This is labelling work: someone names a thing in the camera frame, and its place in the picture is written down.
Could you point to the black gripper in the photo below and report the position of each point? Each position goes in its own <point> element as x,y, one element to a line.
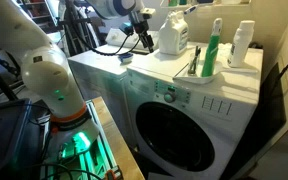
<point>141,25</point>

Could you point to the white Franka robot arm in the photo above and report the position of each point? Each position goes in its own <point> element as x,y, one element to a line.
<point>47,73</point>

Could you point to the white bowl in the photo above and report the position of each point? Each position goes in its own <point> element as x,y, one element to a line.
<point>126,61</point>

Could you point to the white top-load laundry machine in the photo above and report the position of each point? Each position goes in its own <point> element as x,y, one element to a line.
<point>97,76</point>

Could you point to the white front-load washing machine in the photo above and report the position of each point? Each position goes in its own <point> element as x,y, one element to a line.
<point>217,110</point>

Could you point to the large white detergent jug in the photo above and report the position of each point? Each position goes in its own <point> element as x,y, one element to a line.
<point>172,36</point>

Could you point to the dark metal scissors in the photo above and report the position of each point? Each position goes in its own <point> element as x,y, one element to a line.
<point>194,63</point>

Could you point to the blue and white pen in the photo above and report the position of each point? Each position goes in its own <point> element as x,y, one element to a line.
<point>190,9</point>

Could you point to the white plastic tray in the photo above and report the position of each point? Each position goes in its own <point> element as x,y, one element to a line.
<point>190,78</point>

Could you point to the grey washer dial knob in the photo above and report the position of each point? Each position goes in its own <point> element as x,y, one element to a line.
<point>169,97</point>

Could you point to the green spray bottle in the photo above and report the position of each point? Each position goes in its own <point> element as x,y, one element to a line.
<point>210,53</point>

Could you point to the black metal rack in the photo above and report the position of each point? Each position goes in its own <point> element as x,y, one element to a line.
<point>80,30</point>

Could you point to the white crumpled cloth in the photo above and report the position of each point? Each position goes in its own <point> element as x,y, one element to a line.
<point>225,49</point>

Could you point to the tall white plastic bottle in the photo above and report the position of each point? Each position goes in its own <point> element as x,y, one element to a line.
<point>239,46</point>

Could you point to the round dark washer door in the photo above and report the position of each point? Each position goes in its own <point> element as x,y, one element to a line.
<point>174,136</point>

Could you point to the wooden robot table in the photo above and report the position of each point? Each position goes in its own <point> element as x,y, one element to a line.
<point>117,140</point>

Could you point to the background storage shelf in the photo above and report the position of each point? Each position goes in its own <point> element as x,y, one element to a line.
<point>40,13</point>

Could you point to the orange table clamp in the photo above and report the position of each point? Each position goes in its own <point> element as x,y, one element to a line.
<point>113,175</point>

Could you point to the black box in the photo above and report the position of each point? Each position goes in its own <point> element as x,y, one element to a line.
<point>4,133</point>

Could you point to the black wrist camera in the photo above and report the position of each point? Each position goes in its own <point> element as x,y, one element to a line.
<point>126,29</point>

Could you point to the green-lit aluminium base frame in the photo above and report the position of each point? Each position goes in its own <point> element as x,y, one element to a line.
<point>94,160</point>

